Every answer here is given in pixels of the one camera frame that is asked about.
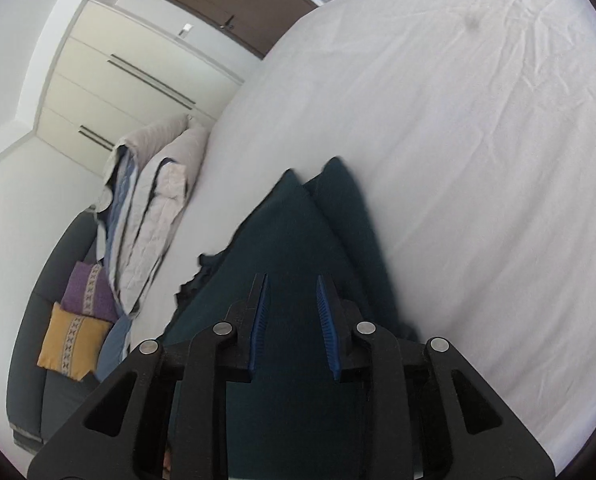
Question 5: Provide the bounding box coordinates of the bed with white sheet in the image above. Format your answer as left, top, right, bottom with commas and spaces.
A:
128, 0, 596, 480

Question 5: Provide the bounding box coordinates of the grey upholstered headboard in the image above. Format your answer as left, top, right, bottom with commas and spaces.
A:
5, 210, 104, 453

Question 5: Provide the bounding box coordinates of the cream wardrobe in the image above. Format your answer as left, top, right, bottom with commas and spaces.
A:
35, 0, 243, 176

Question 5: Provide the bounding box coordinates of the dark green sweater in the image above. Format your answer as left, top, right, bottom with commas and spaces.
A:
163, 156, 421, 480

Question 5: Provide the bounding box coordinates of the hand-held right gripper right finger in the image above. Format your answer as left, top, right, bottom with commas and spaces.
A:
315, 274, 558, 480

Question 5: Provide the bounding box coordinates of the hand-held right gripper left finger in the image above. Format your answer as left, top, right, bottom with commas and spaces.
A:
27, 272, 269, 480

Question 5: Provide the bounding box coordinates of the yellow patterned cushion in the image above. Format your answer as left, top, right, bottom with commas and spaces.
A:
37, 302, 113, 382

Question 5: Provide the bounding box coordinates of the folded beige and blue duvet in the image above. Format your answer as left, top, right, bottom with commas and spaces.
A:
94, 114, 211, 318

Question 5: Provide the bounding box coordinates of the blue pillow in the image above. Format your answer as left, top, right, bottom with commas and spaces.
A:
95, 315, 131, 383

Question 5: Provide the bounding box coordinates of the purple patterned cushion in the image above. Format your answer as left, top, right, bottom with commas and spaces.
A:
60, 261, 119, 323

